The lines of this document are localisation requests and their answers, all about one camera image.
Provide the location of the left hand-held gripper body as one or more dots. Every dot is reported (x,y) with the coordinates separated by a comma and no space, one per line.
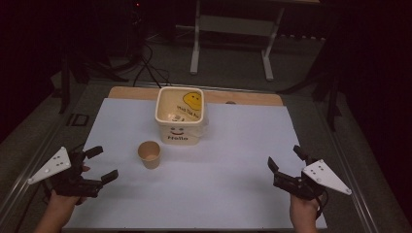
(66,176)

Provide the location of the cream square bin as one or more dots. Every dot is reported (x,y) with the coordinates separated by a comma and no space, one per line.
(180,115)

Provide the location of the brown paper cup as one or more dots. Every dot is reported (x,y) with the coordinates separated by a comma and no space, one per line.
(149,154)

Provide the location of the person's right hand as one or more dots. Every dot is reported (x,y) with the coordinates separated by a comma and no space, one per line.
(303,212)

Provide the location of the black floor socket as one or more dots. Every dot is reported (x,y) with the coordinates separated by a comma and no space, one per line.
(77,120)

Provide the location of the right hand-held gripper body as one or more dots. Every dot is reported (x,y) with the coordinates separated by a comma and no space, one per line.
(312,183)

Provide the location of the white table mat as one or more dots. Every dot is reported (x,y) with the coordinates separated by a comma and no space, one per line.
(226,168)

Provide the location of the black metal stand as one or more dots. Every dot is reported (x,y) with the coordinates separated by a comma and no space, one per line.
(69,71)

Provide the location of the person's left hand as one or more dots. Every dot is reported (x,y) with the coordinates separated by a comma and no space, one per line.
(66,199)

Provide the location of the white metal table frame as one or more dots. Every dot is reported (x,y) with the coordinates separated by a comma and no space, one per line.
(233,29)

